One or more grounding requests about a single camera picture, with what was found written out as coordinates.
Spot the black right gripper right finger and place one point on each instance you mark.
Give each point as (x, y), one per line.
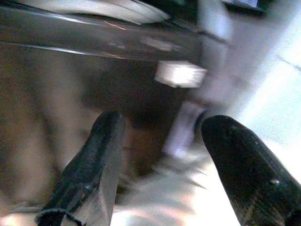
(247, 164)

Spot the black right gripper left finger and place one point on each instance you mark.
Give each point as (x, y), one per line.
(89, 160)

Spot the white door latch block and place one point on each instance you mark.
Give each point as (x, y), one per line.
(179, 74)

